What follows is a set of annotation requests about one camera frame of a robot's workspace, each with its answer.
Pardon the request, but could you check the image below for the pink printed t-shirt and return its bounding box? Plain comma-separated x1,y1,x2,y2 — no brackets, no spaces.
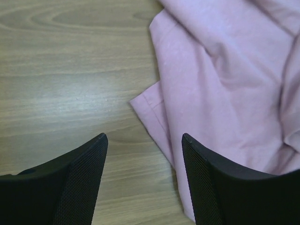
130,0,300,220

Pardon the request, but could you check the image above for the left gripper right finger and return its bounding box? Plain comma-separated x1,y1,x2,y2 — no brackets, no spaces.
182,134,300,225

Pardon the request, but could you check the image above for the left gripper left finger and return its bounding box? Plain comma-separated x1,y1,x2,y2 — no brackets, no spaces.
0,133,108,225

